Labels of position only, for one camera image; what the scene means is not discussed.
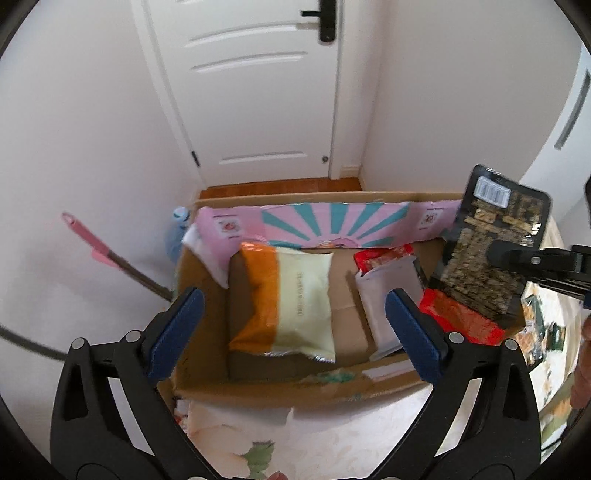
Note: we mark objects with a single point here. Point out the floral tablecloth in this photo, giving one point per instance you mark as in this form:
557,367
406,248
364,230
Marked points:
369,429

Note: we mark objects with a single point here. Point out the white panel door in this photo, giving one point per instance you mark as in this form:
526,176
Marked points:
258,92

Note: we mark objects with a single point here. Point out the pale grey snack packet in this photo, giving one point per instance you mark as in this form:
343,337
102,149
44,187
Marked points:
374,309

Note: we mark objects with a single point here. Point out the red and dark snack packet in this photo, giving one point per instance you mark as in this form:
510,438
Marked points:
383,256
475,277

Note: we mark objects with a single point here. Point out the small dark green packet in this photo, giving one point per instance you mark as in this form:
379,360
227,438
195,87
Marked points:
549,323

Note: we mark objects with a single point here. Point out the blue water jug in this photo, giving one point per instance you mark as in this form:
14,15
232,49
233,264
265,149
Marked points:
178,235

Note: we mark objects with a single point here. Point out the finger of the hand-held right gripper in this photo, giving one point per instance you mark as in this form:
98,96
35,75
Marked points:
531,263

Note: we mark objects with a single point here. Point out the black door hinge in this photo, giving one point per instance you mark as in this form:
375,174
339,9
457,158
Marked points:
196,159

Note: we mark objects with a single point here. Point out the person's right hand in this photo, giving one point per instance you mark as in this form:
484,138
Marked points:
582,364

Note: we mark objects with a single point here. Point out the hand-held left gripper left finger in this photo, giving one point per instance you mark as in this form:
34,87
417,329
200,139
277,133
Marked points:
175,332

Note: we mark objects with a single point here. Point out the white sliding door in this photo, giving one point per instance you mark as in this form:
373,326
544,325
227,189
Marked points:
565,170

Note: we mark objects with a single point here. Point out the printed cardboard box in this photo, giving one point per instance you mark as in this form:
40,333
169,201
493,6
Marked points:
341,304

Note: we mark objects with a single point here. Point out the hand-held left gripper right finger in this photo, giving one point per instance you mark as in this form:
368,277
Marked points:
413,337

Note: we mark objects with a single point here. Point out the orange and cream snack packet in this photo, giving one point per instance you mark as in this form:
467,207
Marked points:
300,300

